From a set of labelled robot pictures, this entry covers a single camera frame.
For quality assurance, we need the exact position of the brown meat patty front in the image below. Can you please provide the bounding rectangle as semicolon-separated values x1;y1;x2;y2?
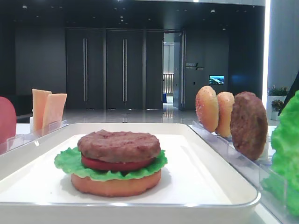
77;130;161;163

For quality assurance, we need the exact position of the orange cheese slice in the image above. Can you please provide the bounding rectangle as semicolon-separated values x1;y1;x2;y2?
42;93;67;136
32;89;52;132

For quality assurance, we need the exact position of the orange cheese slice front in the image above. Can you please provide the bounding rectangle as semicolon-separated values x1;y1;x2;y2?
42;93;67;136

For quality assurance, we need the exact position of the white rectangular tray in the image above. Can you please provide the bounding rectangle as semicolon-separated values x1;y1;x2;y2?
0;123;261;224

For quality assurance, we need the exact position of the clear acrylic rail left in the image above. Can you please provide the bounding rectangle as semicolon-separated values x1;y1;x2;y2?
0;120;68;155

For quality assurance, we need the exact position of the sesame bun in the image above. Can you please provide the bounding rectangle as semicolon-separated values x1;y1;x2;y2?
215;91;235;138
195;86;219;132

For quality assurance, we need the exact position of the dark double door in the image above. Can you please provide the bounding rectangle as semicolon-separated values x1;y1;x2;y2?
66;28;164;109

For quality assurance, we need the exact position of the sesame bun top far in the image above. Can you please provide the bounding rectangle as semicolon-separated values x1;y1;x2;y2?
195;86;219;132

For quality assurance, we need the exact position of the clear acrylic rail right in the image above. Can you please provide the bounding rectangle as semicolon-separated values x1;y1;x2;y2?
191;121;299;224

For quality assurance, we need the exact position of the green lettuce leaf standing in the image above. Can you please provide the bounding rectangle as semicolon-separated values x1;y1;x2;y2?
261;91;299;217

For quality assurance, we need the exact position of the clear acrylic rail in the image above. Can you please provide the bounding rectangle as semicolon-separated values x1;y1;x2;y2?
191;121;299;224
0;120;68;155

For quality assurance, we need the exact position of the red tomato slice on stack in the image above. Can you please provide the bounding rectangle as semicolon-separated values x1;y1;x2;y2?
81;154;156;171

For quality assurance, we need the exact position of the green lettuce leaf on bun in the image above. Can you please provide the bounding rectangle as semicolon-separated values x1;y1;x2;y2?
54;147;168;182

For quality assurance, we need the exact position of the brown meat patty rear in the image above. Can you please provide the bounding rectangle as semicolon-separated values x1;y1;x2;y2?
230;91;268;161

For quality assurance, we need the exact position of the wall monitor screen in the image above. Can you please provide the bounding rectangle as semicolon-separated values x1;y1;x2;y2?
209;75;225;84

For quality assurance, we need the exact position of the potted flower plant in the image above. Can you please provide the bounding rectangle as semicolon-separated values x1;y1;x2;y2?
267;86;288;121

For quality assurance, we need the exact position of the orange cheese slice rear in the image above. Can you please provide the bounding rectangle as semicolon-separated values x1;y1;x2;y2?
32;89;52;132

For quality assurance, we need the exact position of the brown meat patty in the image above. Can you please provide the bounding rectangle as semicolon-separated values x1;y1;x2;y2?
230;91;268;161
77;130;161;163

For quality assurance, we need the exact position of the sesame bun top near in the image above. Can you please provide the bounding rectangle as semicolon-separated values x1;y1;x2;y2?
215;91;235;138

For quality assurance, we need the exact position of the red tomato slice standing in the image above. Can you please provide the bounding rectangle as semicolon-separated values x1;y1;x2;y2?
0;97;17;143

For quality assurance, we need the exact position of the bottom bun slice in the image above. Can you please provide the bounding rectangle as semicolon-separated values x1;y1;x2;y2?
71;170;161;197

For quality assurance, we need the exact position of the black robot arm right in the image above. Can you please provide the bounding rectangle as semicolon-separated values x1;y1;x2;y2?
284;72;299;106

